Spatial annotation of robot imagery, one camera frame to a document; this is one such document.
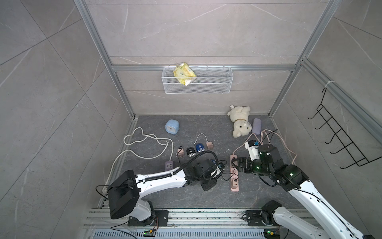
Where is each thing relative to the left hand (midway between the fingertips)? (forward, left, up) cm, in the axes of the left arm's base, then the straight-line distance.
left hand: (213, 177), depth 78 cm
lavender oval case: (+41, -38, -8) cm, 56 cm away
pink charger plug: (+25, -1, -8) cm, 27 cm away
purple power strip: (+11, +26, -7) cm, 29 cm away
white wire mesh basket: (+60, -2, +20) cm, 63 cm away
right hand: (+3, -12, +11) cm, 16 cm away
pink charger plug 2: (+20, +19, -7) cm, 28 cm away
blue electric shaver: (+23, +6, -7) cm, 24 cm away
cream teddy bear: (+46, -25, -1) cm, 52 cm away
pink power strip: (+3, -13, -6) cm, 15 cm away
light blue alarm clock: (+38, +25, -1) cm, 45 cm away
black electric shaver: (+20, +12, -6) cm, 24 cm away
